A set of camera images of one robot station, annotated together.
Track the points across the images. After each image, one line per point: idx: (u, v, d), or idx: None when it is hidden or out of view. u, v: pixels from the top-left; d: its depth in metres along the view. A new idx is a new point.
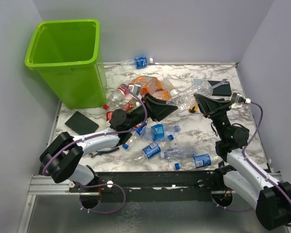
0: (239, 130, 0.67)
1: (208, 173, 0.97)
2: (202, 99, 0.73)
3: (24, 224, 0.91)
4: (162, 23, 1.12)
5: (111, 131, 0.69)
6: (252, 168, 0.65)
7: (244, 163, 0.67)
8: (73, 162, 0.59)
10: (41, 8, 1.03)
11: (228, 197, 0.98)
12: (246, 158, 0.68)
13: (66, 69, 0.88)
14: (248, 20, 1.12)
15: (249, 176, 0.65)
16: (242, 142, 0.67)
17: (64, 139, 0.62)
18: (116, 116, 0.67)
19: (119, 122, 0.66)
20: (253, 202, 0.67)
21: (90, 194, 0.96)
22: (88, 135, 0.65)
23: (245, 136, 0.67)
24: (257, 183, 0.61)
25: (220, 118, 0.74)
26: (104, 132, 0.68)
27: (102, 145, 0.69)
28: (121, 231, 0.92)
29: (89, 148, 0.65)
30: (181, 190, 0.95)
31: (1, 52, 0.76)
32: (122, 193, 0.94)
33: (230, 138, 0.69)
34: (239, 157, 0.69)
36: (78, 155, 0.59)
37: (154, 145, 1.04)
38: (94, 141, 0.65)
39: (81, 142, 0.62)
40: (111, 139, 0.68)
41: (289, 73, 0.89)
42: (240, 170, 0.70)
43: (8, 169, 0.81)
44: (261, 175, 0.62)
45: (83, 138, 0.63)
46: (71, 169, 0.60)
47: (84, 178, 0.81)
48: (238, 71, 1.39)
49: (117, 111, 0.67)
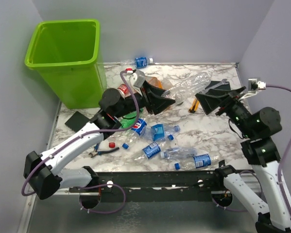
0: (265, 109, 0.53)
1: (208, 173, 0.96)
2: (203, 97, 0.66)
3: (24, 224, 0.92)
4: (162, 23, 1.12)
5: (87, 131, 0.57)
6: (282, 198, 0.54)
7: (275, 190, 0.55)
8: (50, 182, 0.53)
10: (41, 8, 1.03)
11: (228, 197, 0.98)
12: (280, 182, 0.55)
13: (66, 69, 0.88)
14: (248, 20, 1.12)
15: (272, 202, 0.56)
16: (273, 126, 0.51)
17: (32, 160, 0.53)
18: (107, 96, 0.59)
19: (111, 103, 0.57)
20: (252, 212, 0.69)
21: (90, 193, 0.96)
22: (58, 148, 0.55)
23: (275, 118, 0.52)
24: (280, 219, 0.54)
25: (236, 111, 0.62)
26: (79, 135, 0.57)
27: (82, 147, 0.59)
28: (121, 231, 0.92)
29: (67, 158, 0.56)
30: (181, 191, 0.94)
31: (1, 53, 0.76)
32: (122, 193, 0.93)
33: (255, 126, 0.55)
34: (273, 177, 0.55)
36: (49, 176, 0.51)
37: (154, 145, 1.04)
38: (66, 152, 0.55)
39: (49, 161, 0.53)
40: (91, 139, 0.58)
41: (289, 73, 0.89)
42: (263, 186, 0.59)
43: (8, 169, 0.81)
44: (288, 211, 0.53)
45: (51, 155, 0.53)
46: (52, 186, 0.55)
47: (80, 181, 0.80)
48: (238, 71, 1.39)
49: (109, 90, 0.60)
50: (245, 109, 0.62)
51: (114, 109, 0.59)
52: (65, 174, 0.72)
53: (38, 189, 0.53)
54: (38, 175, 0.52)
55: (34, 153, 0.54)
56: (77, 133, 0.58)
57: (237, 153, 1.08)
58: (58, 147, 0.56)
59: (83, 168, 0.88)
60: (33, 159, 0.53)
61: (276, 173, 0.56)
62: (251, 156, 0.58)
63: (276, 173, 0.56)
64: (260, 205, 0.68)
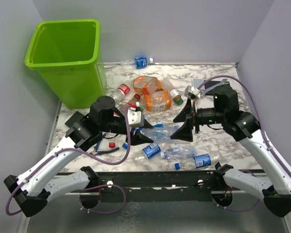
0: (215, 88, 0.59)
1: (208, 173, 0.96)
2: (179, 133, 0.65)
3: (24, 224, 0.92)
4: (162, 23, 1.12)
5: (60, 150, 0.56)
6: (276, 162, 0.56)
7: (268, 157, 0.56)
8: (29, 205, 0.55)
10: (41, 8, 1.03)
11: (228, 197, 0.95)
12: (270, 148, 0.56)
13: (66, 69, 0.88)
14: (248, 21, 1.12)
15: (269, 170, 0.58)
16: (231, 93, 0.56)
17: (8, 185, 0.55)
18: (102, 101, 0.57)
19: (106, 107, 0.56)
20: (259, 193, 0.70)
21: (90, 193, 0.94)
22: (32, 171, 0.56)
23: (227, 89, 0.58)
24: (281, 183, 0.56)
25: (202, 114, 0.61)
26: (54, 154, 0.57)
27: (61, 165, 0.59)
28: (121, 231, 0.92)
29: (45, 180, 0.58)
30: (181, 190, 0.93)
31: (1, 52, 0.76)
32: (122, 193, 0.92)
33: (221, 103, 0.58)
34: (262, 145, 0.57)
36: (25, 201, 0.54)
37: (154, 145, 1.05)
38: (41, 174, 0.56)
39: (25, 186, 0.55)
40: (66, 156, 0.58)
41: (289, 73, 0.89)
42: (255, 157, 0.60)
43: (8, 169, 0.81)
44: (287, 173, 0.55)
45: (25, 180, 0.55)
46: (35, 206, 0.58)
47: (78, 185, 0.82)
48: (238, 71, 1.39)
49: (105, 96, 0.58)
50: (207, 109, 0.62)
51: (106, 114, 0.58)
52: (57, 185, 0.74)
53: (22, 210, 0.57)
54: (16, 199, 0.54)
55: (10, 178, 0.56)
56: (52, 151, 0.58)
57: (237, 153, 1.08)
58: (33, 169, 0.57)
59: (80, 170, 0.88)
60: (9, 184, 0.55)
61: (263, 141, 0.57)
62: (236, 132, 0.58)
63: (263, 141, 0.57)
64: (261, 183, 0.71)
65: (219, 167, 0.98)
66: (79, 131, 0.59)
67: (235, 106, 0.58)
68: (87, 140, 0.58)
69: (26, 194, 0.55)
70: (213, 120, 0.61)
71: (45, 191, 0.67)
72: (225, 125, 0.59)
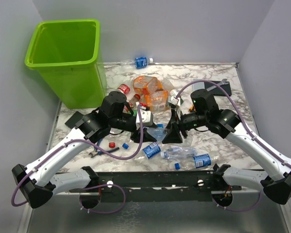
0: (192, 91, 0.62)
1: (208, 173, 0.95)
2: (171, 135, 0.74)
3: (25, 224, 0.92)
4: (162, 23, 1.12)
5: (71, 141, 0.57)
6: (264, 150, 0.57)
7: (255, 146, 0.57)
8: (36, 195, 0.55)
10: (41, 8, 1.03)
11: (229, 197, 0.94)
12: (254, 138, 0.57)
13: (66, 69, 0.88)
14: (248, 20, 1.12)
15: (260, 158, 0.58)
16: (206, 94, 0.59)
17: (17, 174, 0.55)
18: (114, 95, 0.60)
19: (118, 101, 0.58)
20: (257, 185, 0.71)
21: (90, 193, 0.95)
22: (41, 161, 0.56)
23: (202, 91, 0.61)
24: (274, 169, 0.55)
25: (187, 118, 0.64)
26: (64, 144, 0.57)
27: (70, 156, 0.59)
28: (121, 231, 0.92)
29: (53, 171, 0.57)
30: (181, 191, 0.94)
31: (1, 53, 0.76)
32: (122, 193, 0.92)
33: (199, 105, 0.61)
34: (246, 137, 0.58)
36: (33, 190, 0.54)
37: (154, 145, 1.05)
38: (50, 164, 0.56)
39: (33, 175, 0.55)
40: (76, 147, 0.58)
41: (289, 73, 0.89)
42: (244, 149, 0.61)
43: (8, 169, 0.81)
44: (276, 158, 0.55)
45: (34, 169, 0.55)
46: (41, 197, 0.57)
47: (80, 183, 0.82)
48: (238, 71, 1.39)
49: (117, 92, 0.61)
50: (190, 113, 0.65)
51: (116, 108, 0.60)
52: (60, 180, 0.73)
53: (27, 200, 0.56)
54: (24, 188, 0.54)
55: (19, 166, 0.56)
56: (62, 141, 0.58)
57: (237, 153, 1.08)
58: (42, 158, 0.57)
59: (81, 169, 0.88)
60: (18, 173, 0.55)
61: (246, 132, 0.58)
62: (220, 130, 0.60)
63: (247, 132, 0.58)
64: (259, 174, 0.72)
65: (217, 168, 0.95)
66: (90, 123, 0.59)
67: (213, 106, 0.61)
68: (96, 132, 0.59)
69: (34, 183, 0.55)
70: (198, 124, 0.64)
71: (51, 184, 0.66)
72: (209, 126, 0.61)
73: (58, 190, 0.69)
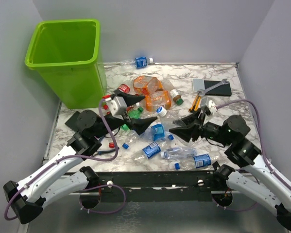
0: (231, 119, 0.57)
1: (208, 173, 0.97)
2: (177, 130, 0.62)
3: (25, 224, 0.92)
4: (162, 22, 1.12)
5: (62, 158, 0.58)
6: (282, 184, 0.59)
7: (273, 180, 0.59)
8: (26, 210, 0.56)
10: (41, 8, 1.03)
11: (229, 197, 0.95)
12: (273, 171, 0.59)
13: (66, 69, 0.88)
14: (248, 20, 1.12)
15: (276, 191, 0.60)
16: (244, 129, 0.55)
17: (8, 190, 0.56)
18: (84, 117, 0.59)
19: (87, 125, 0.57)
20: (268, 206, 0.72)
21: (90, 194, 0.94)
22: (32, 177, 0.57)
23: (241, 123, 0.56)
24: (290, 203, 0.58)
25: (208, 129, 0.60)
26: (56, 161, 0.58)
27: (61, 173, 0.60)
28: (121, 231, 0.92)
29: (42, 187, 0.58)
30: (181, 191, 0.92)
31: (1, 53, 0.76)
32: (122, 194, 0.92)
33: (231, 135, 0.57)
34: (265, 170, 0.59)
36: (24, 206, 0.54)
37: (154, 145, 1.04)
38: (42, 180, 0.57)
39: (25, 191, 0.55)
40: (67, 164, 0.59)
41: (289, 73, 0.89)
42: (261, 180, 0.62)
43: (8, 169, 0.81)
44: None
45: (25, 185, 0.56)
46: (31, 211, 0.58)
47: (77, 187, 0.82)
48: (238, 71, 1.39)
49: (86, 111, 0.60)
50: (213, 124, 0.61)
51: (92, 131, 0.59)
52: (52, 191, 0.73)
53: (17, 216, 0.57)
54: (15, 204, 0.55)
55: (10, 183, 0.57)
56: (54, 158, 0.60)
57: None
58: (34, 174, 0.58)
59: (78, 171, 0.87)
60: (9, 189, 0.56)
61: (265, 165, 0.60)
62: (239, 160, 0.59)
63: (265, 165, 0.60)
64: (272, 196, 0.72)
65: (218, 168, 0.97)
66: (80, 141, 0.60)
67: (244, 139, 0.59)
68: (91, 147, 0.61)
69: (25, 200, 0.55)
70: (215, 137, 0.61)
71: (41, 197, 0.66)
72: (229, 152, 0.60)
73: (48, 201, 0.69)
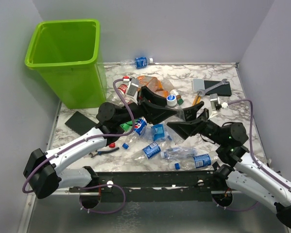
0: (233, 126, 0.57)
1: (208, 173, 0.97)
2: (177, 126, 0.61)
3: (25, 224, 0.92)
4: (162, 23, 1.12)
5: (93, 136, 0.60)
6: (270, 178, 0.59)
7: (261, 174, 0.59)
8: (49, 182, 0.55)
10: (41, 8, 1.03)
11: (228, 197, 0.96)
12: (260, 166, 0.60)
13: (66, 69, 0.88)
14: (248, 21, 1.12)
15: (267, 186, 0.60)
16: (243, 139, 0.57)
17: (37, 157, 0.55)
18: (103, 110, 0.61)
19: (107, 117, 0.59)
20: (268, 203, 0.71)
21: (90, 194, 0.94)
22: (62, 148, 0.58)
23: (242, 131, 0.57)
24: (282, 195, 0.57)
25: (208, 126, 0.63)
26: (85, 138, 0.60)
27: (86, 151, 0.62)
28: (121, 231, 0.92)
29: (68, 161, 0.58)
30: (181, 191, 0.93)
31: (1, 52, 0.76)
32: (122, 194, 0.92)
33: (230, 141, 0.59)
34: (253, 166, 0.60)
36: (52, 173, 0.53)
37: (154, 145, 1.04)
38: (71, 153, 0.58)
39: (54, 160, 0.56)
40: (95, 143, 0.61)
41: (289, 73, 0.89)
42: (251, 176, 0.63)
43: (8, 169, 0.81)
44: (283, 185, 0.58)
45: (56, 154, 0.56)
46: (50, 186, 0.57)
47: (80, 181, 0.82)
48: (238, 71, 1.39)
49: (105, 105, 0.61)
50: (213, 123, 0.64)
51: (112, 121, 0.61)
52: (65, 174, 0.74)
53: (38, 187, 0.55)
54: (41, 173, 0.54)
55: (39, 150, 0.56)
56: (82, 136, 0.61)
57: None
58: (63, 147, 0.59)
59: (83, 168, 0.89)
60: (37, 156, 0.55)
61: (252, 161, 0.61)
62: (229, 161, 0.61)
63: (253, 161, 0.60)
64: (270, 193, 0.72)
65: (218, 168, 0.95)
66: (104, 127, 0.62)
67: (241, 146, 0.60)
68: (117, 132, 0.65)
69: (54, 167, 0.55)
70: (213, 135, 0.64)
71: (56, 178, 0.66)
72: (220, 152, 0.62)
73: (63, 182, 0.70)
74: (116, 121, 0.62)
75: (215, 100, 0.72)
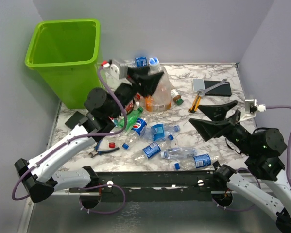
0: (269, 134, 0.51)
1: (208, 173, 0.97)
2: (200, 124, 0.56)
3: (24, 224, 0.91)
4: (162, 23, 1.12)
5: (74, 138, 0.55)
6: None
7: None
8: (37, 190, 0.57)
10: (41, 8, 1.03)
11: (228, 197, 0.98)
12: None
13: (66, 69, 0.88)
14: (248, 20, 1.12)
15: (289, 206, 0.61)
16: (282, 148, 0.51)
17: (20, 169, 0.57)
18: (92, 97, 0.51)
19: (97, 105, 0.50)
20: (269, 212, 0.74)
21: (90, 194, 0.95)
22: (43, 156, 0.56)
23: (279, 139, 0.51)
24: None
25: (237, 131, 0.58)
26: (66, 141, 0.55)
27: (72, 153, 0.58)
28: (121, 231, 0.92)
29: (51, 168, 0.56)
30: (181, 191, 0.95)
31: (0, 52, 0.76)
32: (122, 194, 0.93)
33: (265, 151, 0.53)
34: (285, 187, 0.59)
36: (34, 185, 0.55)
37: (154, 145, 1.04)
38: (52, 159, 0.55)
39: (35, 171, 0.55)
40: (78, 144, 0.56)
41: (289, 73, 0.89)
42: (275, 194, 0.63)
43: (8, 169, 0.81)
44: None
45: (36, 164, 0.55)
46: (40, 192, 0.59)
47: (79, 183, 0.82)
48: (238, 71, 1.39)
49: (95, 90, 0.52)
50: (242, 128, 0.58)
51: (105, 109, 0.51)
52: (62, 177, 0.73)
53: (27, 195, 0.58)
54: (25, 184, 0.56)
55: (22, 161, 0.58)
56: (64, 138, 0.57)
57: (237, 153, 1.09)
58: (45, 154, 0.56)
59: (82, 169, 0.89)
60: (20, 168, 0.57)
61: (286, 181, 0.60)
62: (262, 174, 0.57)
63: (286, 182, 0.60)
64: (273, 203, 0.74)
65: (217, 168, 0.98)
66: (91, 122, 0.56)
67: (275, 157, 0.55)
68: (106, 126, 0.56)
69: (36, 178, 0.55)
70: (241, 142, 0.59)
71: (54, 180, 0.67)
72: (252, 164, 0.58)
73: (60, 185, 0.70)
74: (107, 113, 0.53)
75: (252, 100, 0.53)
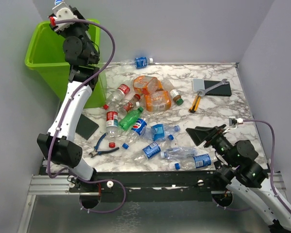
0: (240, 143, 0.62)
1: (208, 173, 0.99)
2: (193, 131, 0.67)
3: (25, 224, 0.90)
4: (163, 23, 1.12)
5: (75, 90, 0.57)
6: (282, 207, 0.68)
7: (275, 202, 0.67)
8: (72, 148, 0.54)
10: (41, 8, 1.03)
11: (228, 197, 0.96)
12: (277, 194, 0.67)
13: (65, 70, 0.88)
14: (248, 21, 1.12)
15: (277, 212, 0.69)
16: (252, 155, 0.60)
17: (45, 141, 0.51)
18: (69, 48, 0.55)
19: (77, 52, 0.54)
20: (265, 217, 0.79)
21: (90, 194, 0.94)
22: (59, 120, 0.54)
23: (249, 147, 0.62)
24: (288, 222, 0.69)
25: (222, 142, 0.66)
26: (70, 97, 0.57)
27: (79, 109, 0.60)
28: (121, 231, 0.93)
29: (71, 127, 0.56)
30: (181, 191, 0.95)
31: (1, 53, 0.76)
32: (122, 192, 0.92)
33: (239, 158, 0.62)
34: (270, 193, 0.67)
36: (69, 142, 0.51)
37: (154, 145, 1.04)
38: (69, 118, 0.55)
39: (60, 133, 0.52)
40: (81, 96, 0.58)
41: (289, 73, 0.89)
42: (263, 200, 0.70)
43: (8, 170, 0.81)
44: None
45: (58, 127, 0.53)
46: (75, 153, 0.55)
47: (85, 174, 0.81)
48: (238, 71, 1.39)
49: (67, 41, 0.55)
50: (227, 140, 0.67)
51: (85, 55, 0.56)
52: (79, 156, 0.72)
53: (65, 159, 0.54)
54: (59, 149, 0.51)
55: (42, 136, 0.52)
56: (65, 98, 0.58)
57: None
58: (59, 118, 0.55)
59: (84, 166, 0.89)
60: (45, 140, 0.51)
61: (270, 189, 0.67)
62: (247, 182, 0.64)
63: (270, 188, 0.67)
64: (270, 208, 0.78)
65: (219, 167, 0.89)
66: (78, 74, 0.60)
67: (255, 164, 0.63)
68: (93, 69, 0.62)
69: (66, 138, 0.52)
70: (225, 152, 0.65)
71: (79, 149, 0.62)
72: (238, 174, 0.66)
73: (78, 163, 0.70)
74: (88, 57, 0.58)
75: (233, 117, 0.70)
